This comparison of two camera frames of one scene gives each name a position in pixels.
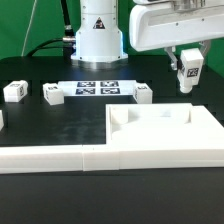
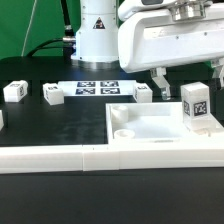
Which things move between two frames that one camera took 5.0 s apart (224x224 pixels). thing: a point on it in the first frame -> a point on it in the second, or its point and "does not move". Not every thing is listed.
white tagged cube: (189, 69) -> (196, 107)
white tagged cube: (53, 94) does not move
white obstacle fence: (89, 158) does not move
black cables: (68, 42) does not move
